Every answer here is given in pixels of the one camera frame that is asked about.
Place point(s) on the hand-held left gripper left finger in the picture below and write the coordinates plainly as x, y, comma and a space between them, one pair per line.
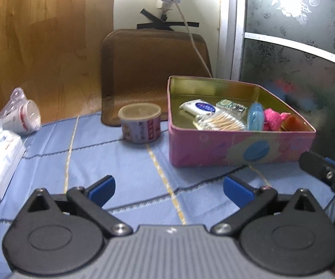
102, 190

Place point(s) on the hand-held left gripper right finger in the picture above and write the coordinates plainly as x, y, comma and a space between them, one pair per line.
238, 191

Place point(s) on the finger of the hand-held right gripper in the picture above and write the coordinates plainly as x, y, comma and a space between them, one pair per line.
321, 168

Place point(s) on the pink tin box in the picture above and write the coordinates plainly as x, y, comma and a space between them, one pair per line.
228, 148

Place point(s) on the pink cloth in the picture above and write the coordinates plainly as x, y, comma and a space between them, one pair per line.
273, 119

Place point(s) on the cotton swab box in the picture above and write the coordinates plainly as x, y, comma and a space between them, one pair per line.
222, 121

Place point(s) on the blue plastic case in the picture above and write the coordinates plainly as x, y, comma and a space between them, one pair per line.
256, 117

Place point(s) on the small green white box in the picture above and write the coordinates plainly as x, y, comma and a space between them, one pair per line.
232, 106

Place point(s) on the white pocket tissue packet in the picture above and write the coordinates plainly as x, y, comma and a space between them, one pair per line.
199, 106

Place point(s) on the orange object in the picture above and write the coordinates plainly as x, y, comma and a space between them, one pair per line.
296, 123

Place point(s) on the can with purple label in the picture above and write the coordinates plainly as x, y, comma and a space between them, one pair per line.
139, 125

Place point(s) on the clear bag with cup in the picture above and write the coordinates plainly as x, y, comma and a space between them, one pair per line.
22, 116

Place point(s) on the frosted glass sliding door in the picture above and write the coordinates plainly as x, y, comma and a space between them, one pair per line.
295, 40

